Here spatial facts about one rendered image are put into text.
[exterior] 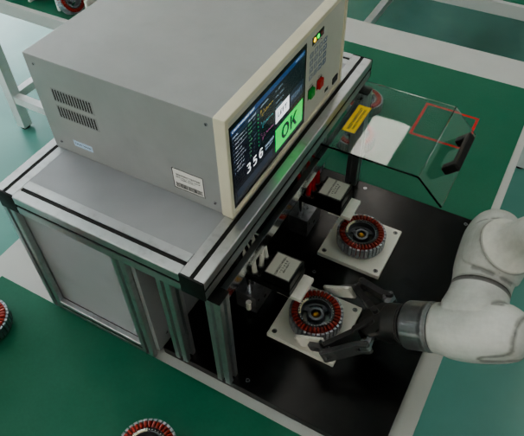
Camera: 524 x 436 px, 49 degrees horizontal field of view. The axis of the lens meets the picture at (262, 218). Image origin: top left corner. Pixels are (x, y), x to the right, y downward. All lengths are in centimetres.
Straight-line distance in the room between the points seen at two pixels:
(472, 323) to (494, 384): 116
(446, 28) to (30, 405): 315
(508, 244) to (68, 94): 76
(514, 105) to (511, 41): 186
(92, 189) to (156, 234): 16
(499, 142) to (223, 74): 103
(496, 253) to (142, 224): 59
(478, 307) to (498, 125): 90
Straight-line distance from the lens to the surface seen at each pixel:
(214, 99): 86
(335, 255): 133
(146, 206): 100
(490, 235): 105
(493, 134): 178
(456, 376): 213
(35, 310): 138
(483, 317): 100
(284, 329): 122
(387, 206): 147
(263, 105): 92
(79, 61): 99
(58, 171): 111
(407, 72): 196
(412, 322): 105
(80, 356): 129
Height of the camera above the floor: 183
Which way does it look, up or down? 48 degrees down
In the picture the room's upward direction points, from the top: 2 degrees counter-clockwise
